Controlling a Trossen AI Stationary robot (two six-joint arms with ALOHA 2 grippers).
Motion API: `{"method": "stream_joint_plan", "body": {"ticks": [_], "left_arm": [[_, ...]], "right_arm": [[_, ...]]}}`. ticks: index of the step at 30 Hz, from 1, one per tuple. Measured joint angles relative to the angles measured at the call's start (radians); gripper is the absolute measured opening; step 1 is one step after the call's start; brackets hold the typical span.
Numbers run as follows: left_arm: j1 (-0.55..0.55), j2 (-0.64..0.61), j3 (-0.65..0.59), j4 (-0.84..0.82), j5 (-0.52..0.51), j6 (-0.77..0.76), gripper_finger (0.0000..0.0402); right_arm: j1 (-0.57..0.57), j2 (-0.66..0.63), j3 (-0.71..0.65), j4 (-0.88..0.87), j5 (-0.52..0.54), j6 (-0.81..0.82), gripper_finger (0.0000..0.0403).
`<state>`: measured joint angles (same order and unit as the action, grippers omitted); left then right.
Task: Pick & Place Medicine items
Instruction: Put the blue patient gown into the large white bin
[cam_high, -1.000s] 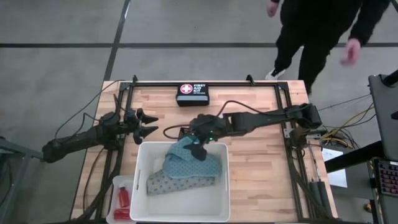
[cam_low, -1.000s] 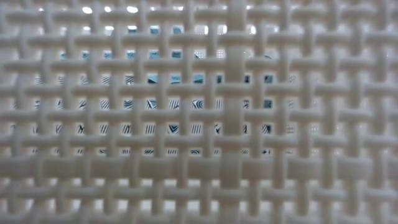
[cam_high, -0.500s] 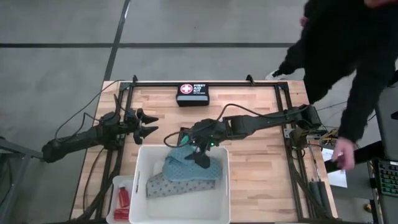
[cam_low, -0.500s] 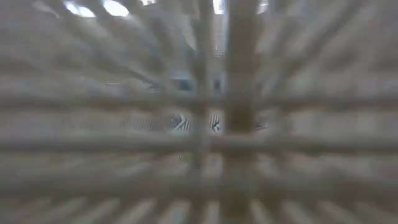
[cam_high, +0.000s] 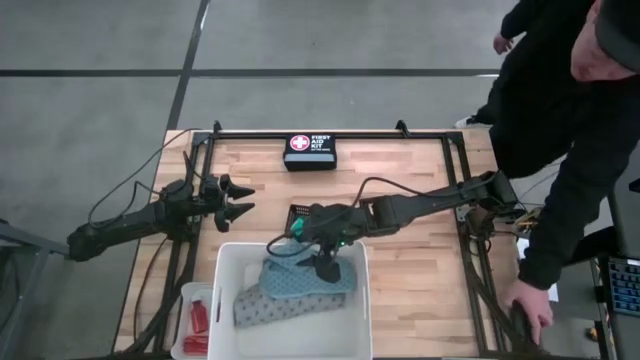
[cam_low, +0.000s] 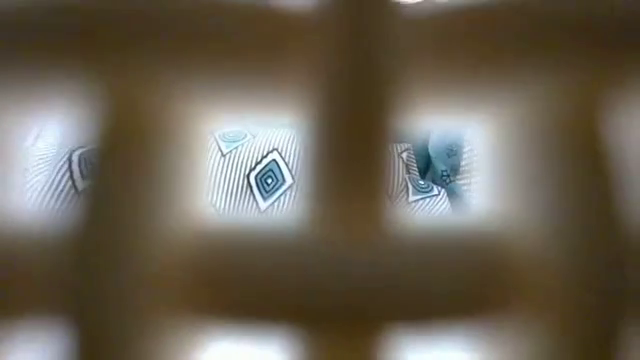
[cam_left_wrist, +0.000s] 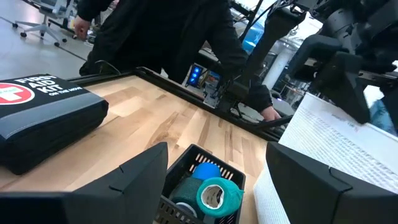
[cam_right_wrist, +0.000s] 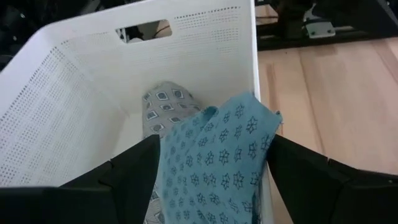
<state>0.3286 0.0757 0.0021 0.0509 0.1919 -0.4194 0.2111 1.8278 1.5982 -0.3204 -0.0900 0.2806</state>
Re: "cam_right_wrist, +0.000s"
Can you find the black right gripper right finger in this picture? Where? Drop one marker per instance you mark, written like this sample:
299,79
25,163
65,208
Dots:
326,193

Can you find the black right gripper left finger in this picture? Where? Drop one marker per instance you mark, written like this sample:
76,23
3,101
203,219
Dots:
109,193

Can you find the grey patterned cloth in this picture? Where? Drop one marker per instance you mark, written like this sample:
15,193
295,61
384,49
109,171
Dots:
168,105

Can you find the blue patterned cloth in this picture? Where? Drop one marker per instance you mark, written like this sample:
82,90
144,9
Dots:
217,161

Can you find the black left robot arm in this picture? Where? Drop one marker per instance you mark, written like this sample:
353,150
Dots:
357,15

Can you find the large white perforated bin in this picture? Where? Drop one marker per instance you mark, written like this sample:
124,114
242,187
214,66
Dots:
77,109

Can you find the black aluminium table frame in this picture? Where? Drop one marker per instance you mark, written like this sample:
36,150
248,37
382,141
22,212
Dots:
280,43

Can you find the silver frame bracket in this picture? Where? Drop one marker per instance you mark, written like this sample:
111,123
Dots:
320,29

